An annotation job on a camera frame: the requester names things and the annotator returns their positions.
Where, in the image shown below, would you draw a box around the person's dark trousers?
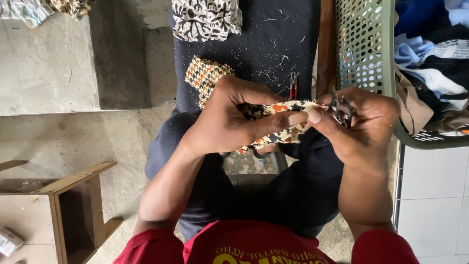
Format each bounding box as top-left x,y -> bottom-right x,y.
145,108 -> 345,241

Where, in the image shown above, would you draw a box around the white printed cloth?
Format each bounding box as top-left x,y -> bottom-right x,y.
0,0 -> 55,28

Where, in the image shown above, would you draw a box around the houndstooth patterned fabric strip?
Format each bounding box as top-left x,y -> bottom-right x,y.
236,100 -> 328,154

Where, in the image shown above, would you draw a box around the brown wooden plank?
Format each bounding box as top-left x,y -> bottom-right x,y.
316,0 -> 339,99

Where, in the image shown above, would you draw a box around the red-handled thread snips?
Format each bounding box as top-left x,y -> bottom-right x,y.
289,71 -> 298,100

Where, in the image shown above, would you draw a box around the brown wooden stool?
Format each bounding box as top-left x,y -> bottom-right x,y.
0,160 -> 124,264

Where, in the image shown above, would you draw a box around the folded houndstooth patterned fabric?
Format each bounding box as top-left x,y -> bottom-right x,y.
184,55 -> 235,110

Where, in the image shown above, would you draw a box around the person's red shirt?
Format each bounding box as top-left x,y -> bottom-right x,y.
113,219 -> 420,264

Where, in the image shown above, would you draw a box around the heap of mixed clothes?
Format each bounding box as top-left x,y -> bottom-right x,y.
394,0 -> 469,137

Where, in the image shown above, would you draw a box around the person's right hand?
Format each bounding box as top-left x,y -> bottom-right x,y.
306,87 -> 402,169

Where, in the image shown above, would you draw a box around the green perforated plastic basket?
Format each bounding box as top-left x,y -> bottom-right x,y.
335,0 -> 469,150

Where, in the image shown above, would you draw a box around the metal thread snips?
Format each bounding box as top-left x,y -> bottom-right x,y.
328,88 -> 354,129

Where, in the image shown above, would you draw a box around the person's left hand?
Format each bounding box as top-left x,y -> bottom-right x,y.
180,75 -> 309,158

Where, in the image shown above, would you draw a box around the metal door rail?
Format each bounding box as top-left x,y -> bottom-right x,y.
391,143 -> 406,232

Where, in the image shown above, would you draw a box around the dark navy work cloth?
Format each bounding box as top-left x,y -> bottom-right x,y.
169,0 -> 321,114

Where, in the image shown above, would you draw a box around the small white carton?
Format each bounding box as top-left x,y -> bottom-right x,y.
0,227 -> 25,257

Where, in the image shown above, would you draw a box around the brown floral patterned cloth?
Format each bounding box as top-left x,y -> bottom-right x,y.
48,0 -> 92,21

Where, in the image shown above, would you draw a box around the black and white patterned fabric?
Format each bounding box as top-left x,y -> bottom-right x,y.
171,0 -> 243,43

